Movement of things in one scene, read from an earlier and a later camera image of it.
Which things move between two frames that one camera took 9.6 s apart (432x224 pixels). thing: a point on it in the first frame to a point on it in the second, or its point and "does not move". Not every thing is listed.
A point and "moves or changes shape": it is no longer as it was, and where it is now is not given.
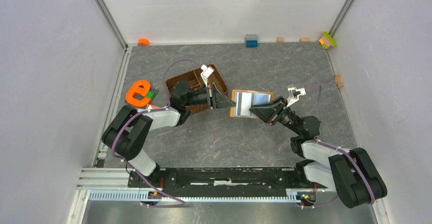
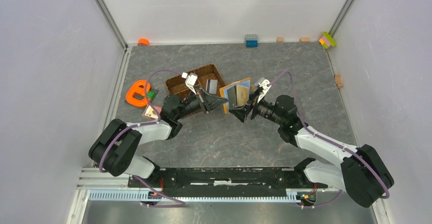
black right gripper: [271, 112] to [242, 112]
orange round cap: [143, 42] does not move
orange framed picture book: [245, 99] moves or changes shape
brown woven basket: [195, 80] does not move
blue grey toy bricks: [251, 40] does not move
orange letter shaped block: [134, 88] does not move
